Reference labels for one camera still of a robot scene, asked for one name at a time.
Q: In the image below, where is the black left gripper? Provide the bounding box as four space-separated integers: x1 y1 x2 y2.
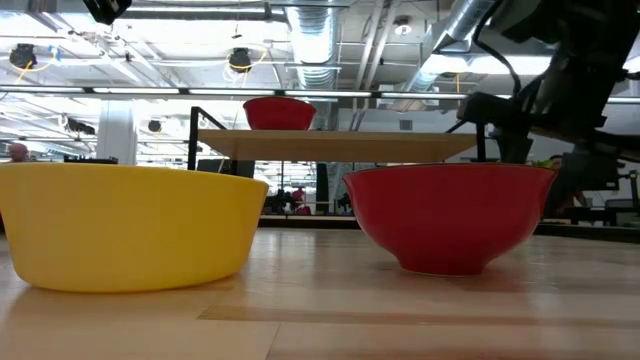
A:
82 0 134 26

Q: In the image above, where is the black monitor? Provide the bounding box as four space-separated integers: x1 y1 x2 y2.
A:
563 152 621 192

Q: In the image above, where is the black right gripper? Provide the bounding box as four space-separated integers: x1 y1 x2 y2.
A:
457 91 536 165

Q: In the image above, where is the smooth silver air duct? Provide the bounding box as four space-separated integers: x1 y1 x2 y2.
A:
402 0 501 94

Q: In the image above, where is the black ceiling fixture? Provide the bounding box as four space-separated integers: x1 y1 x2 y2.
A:
64 117 96 136

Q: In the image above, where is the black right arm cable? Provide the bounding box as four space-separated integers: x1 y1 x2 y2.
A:
470 0 524 97

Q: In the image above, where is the person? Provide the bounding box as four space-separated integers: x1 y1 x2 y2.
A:
547 154 590 209
7 143 31 164
291 187 312 216

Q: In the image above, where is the flat black object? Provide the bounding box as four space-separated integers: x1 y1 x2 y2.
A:
63 155 120 165

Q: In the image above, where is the wooden shelf with black legs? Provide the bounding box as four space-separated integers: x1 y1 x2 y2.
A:
187 105 489 172

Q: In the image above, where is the bright ceiling light panel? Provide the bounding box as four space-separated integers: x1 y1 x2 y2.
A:
424 52 551 76

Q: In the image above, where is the yellow mini bowl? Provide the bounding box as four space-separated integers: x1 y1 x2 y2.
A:
0 162 270 294

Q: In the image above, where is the white pillar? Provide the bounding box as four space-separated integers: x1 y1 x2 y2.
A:
96 102 138 166

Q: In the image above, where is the black ceiling-mounted device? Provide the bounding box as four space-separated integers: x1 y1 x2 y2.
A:
8 43 39 69
228 47 253 74

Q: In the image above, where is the long ceiling light track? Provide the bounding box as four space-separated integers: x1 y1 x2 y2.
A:
0 84 640 106

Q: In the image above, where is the red floral mini bowl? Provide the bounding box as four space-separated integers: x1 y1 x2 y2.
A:
242 96 318 132
342 162 559 278

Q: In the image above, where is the ribbed silver air duct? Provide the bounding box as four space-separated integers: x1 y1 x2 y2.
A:
285 0 342 91

